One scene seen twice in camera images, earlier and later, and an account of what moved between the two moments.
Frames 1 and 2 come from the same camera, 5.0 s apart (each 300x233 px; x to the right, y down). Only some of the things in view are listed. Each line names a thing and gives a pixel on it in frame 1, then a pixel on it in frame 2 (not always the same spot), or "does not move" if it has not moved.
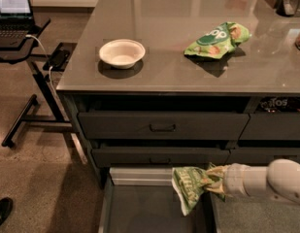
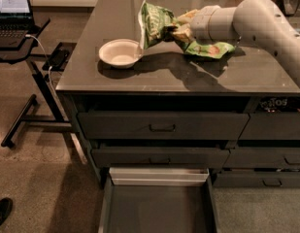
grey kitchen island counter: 166,19 does not move
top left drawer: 160,125 does not move
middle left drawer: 159,157 does not move
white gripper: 234,180 → 200,23
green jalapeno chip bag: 189,185 → 155,24
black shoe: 2,209 does not move
